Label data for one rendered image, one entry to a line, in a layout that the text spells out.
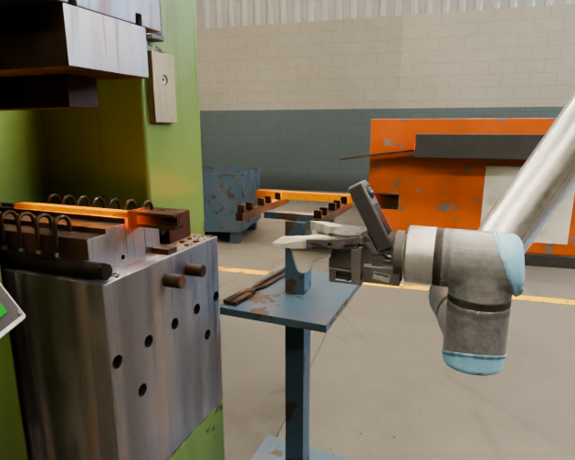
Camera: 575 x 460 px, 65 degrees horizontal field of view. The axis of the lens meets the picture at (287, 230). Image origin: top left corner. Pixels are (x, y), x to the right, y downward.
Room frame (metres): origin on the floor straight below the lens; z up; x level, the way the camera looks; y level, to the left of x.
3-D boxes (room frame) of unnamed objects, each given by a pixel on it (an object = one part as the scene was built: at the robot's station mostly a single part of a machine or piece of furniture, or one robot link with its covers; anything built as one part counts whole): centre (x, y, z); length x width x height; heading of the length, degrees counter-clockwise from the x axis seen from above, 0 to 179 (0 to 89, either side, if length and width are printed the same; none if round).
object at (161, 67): (1.20, 0.32, 1.27); 0.09 x 0.02 x 0.17; 158
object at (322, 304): (1.25, -0.03, 0.70); 0.40 x 0.30 x 0.02; 158
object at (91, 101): (0.97, 0.54, 1.24); 0.30 x 0.07 x 0.06; 68
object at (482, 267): (0.65, -0.29, 0.97); 0.12 x 0.09 x 0.10; 68
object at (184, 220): (1.05, 0.31, 0.95); 0.12 x 0.09 x 0.07; 68
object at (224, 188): (4.98, 0.99, 0.36); 1.21 x 0.81 x 0.72; 79
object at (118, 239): (0.94, 0.51, 0.96); 0.42 x 0.20 x 0.09; 68
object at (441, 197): (4.34, -1.64, 0.63); 2.10 x 1.12 x 1.25; 73
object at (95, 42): (0.94, 0.51, 1.32); 0.42 x 0.20 x 0.10; 68
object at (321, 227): (0.80, -0.07, 0.97); 0.09 x 0.03 x 0.06; 32
